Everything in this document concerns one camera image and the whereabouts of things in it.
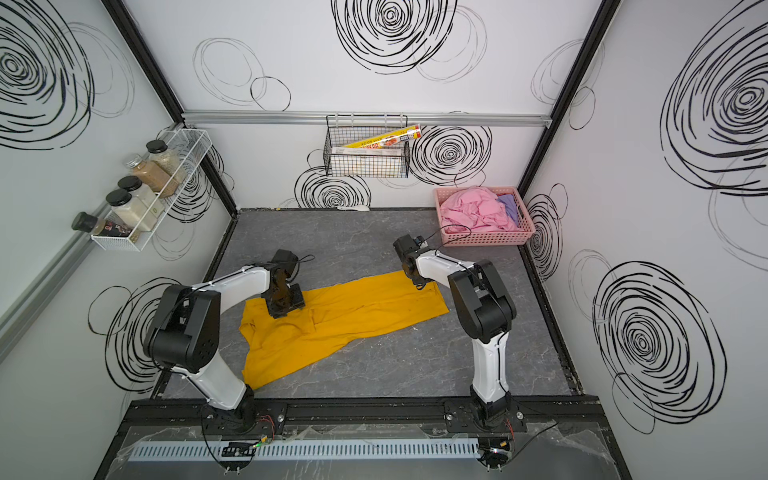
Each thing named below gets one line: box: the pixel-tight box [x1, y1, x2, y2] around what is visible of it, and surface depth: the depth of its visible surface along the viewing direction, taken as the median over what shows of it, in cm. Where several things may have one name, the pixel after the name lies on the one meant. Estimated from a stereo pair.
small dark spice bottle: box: [71, 212, 106, 235], surface depth 62 cm
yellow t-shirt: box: [240, 271, 450, 389], surface depth 93 cm
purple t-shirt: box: [496, 194, 519, 227], surface depth 117 cm
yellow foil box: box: [343, 124, 423, 149], surface depth 91 cm
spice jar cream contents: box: [106, 189, 158, 231], surface depth 67 cm
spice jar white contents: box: [118, 175, 166, 217], surface depth 70 cm
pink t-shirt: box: [440, 186, 519, 233], surface depth 111 cm
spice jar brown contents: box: [126, 153, 180, 199], surface depth 74 cm
